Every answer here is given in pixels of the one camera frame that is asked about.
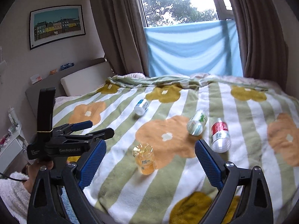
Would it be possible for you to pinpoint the right brown curtain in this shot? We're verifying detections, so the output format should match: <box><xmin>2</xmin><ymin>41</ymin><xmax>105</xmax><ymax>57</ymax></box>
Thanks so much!
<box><xmin>229</xmin><ymin>0</ymin><xmax>288</xmax><ymax>90</ymax></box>

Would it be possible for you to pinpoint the green label clear cup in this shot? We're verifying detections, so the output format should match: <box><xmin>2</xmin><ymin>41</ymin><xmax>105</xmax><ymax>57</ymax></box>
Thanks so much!
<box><xmin>187</xmin><ymin>110</ymin><xmax>208</xmax><ymax>136</ymax></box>

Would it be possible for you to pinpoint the blue cloth on window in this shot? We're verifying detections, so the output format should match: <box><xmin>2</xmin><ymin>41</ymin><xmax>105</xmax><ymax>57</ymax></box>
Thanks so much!
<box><xmin>144</xmin><ymin>20</ymin><xmax>243</xmax><ymax>77</ymax></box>

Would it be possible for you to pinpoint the left hand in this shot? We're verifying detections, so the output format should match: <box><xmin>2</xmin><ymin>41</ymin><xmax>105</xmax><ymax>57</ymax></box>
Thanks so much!
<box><xmin>23</xmin><ymin>159</ymin><xmax>54</xmax><ymax>194</ymax></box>

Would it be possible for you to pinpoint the left brown curtain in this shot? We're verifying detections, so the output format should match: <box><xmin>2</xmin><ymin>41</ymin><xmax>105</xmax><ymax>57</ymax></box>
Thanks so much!
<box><xmin>90</xmin><ymin>0</ymin><xmax>149</xmax><ymax>76</ymax></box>

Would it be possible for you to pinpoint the striped flower blanket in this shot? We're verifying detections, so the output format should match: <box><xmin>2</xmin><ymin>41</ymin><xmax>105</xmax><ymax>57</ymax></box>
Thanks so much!
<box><xmin>53</xmin><ymin>74</ymin><xmax>298</xmax><ymax>223</ymax></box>

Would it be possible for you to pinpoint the brown curtain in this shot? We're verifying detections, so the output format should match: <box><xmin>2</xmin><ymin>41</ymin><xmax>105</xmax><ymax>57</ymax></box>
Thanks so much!
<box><xmin>229</xmin><ymin>0</ymin><xmax>288</xmax><ymax>90</ymax></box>
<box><xmin>90</xmin><ymin>0</ymin><xmax>149</xmax><ymax>76</ymax></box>

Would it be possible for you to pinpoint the orange label clear cup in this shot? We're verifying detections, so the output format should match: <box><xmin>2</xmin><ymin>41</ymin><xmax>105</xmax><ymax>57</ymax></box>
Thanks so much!
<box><xmin>132</xmin><ymin>144</ymin><xmax>156</xmax><ymax>175</ymax></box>

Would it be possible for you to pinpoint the window frame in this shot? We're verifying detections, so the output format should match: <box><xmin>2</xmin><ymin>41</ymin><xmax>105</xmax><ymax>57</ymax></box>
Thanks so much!
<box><xmin>213</xmin><ymin>0</ymin><xmax>234</xmax><ymax>20</ymax></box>

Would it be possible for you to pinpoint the framed house picture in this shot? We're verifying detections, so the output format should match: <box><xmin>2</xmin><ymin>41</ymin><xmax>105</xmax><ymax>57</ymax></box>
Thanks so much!
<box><xmin>29</xmin><ymin>5</ymin><xmax>86</xmax><ymax>50</ymax></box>

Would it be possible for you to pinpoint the grey headboard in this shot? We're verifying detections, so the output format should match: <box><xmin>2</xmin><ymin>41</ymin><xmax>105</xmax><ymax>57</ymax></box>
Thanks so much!
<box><xmin>25</xmin><ymin>58</ymin><xmax>105</xmax><ymax>117</ymax></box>

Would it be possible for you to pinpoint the blue label white cup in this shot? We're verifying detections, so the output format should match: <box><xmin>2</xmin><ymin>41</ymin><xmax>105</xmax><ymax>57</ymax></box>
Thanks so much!
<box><xmin>134</xmin><ymin>99</ymin><xmax>149</xmax><ymax>116</ymax></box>

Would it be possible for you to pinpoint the red label clear cup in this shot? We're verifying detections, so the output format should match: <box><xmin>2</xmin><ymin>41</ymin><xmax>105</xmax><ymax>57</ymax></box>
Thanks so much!
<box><xmin>211</xmin><ymin>118</ymin><xmax>232</xmax><ymax>153</ymax></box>

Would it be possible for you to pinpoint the white bedside table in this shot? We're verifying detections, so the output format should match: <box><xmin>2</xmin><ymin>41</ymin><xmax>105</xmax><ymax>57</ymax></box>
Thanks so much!
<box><xmin>1</xmin><ymin>126</ymin><xmax>28</xmax><ymax>175</ymax></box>

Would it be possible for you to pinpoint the blue toy on headboard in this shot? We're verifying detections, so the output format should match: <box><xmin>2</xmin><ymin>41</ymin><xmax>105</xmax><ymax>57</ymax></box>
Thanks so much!
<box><xmin>59</xmin><ymin>63</ymin><xmax>75</xmax><ymax>71</ymax></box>

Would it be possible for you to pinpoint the orange item on headboard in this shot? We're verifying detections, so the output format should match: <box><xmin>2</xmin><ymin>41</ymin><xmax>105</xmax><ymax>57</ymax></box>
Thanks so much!
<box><xmin>49</xmin><ymin>69</ymin><xmax>58</xmax><ymax>75</ymax></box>

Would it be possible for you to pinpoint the white headboard cushion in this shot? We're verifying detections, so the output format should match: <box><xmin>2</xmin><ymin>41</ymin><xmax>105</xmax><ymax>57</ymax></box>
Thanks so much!
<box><xmin>60</xmin><ymin>62</ymin><xmax>115</xmax><ymax>96</ymax></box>

